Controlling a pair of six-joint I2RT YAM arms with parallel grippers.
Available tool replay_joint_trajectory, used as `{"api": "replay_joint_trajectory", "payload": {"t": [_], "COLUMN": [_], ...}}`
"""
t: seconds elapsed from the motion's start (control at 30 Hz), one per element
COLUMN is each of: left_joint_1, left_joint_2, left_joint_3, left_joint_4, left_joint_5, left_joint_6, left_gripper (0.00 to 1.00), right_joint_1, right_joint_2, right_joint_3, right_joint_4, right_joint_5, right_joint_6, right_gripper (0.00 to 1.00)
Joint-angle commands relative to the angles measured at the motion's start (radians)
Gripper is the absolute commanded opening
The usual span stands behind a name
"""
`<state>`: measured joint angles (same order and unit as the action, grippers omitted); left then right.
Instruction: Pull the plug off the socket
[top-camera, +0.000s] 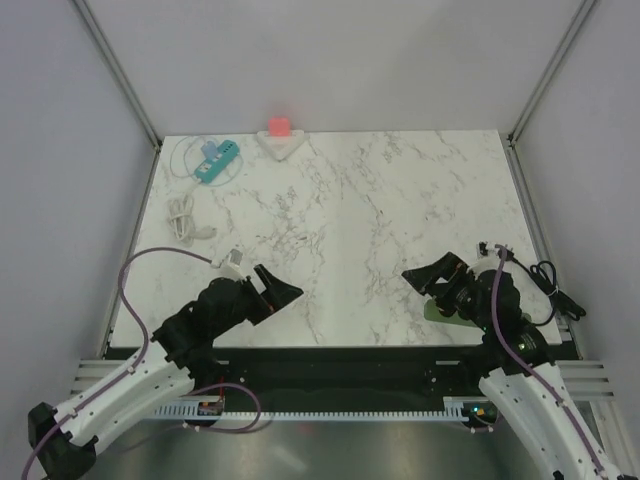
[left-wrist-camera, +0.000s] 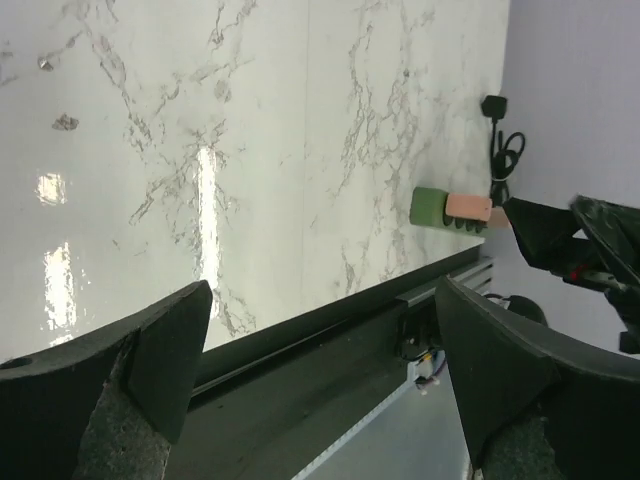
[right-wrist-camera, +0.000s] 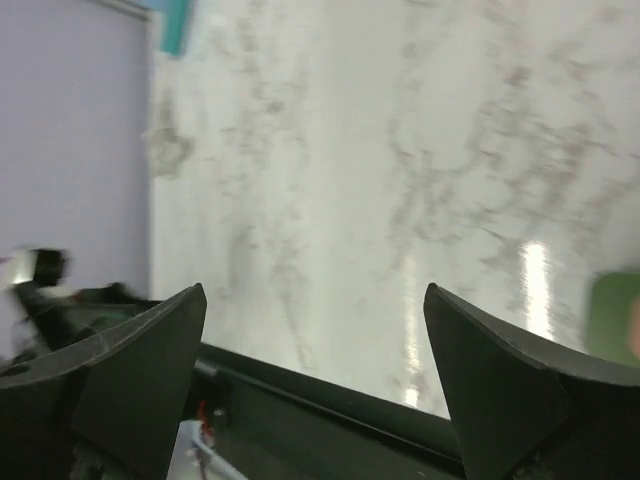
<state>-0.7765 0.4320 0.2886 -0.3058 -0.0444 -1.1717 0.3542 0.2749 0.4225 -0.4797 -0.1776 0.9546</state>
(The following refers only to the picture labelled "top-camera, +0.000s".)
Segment light blue plug adapter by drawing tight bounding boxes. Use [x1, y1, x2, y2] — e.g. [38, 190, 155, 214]
[201, 141, 218, 159]

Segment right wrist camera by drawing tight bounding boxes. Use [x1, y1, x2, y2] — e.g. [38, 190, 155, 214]
[476, 241, 515, 262]

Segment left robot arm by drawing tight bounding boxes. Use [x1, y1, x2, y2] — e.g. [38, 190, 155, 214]
[28, 265, 303, 479]

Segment black power cord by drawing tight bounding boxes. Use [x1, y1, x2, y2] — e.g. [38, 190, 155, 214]
[478, 241, 587, 323]

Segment white triangular socket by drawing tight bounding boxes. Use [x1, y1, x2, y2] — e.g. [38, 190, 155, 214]
[256, 130, 307, 161]

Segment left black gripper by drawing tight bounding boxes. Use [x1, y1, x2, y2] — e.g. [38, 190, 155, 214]
[212, 264, 302, 337]

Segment thin light blue cable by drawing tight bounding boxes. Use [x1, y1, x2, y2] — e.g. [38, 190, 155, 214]
[170, 135, 244, 189]

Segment white coiled cable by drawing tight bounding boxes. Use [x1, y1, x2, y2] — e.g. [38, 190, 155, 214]
[166, 193, 219, 247]

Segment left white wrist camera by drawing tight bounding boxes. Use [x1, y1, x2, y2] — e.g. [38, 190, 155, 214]
[210, 249, 247, 281]

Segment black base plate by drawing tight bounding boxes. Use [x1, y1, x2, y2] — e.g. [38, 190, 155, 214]
[187, 345, 501, 394]

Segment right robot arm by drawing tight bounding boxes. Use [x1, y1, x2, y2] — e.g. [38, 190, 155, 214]
[401, 246, 627, 479]

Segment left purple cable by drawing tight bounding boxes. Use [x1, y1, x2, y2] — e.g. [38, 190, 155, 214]
[19, 248, 264, 480]

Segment white slotted cable duct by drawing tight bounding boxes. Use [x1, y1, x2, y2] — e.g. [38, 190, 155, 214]
[148, 397, 496, 422]

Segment red plug adapter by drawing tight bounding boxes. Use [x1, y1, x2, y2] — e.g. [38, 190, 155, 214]
[268, 116, 291, 137]

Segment green power strip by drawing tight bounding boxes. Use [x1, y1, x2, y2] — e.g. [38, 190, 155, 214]
[424, 299, 532, 334]

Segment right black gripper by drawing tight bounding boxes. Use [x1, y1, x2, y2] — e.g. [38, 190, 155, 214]
[401, 250, 493, 331]

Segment teal power strip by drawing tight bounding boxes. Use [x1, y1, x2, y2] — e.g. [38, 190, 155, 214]
[193, 140, 239, 184]

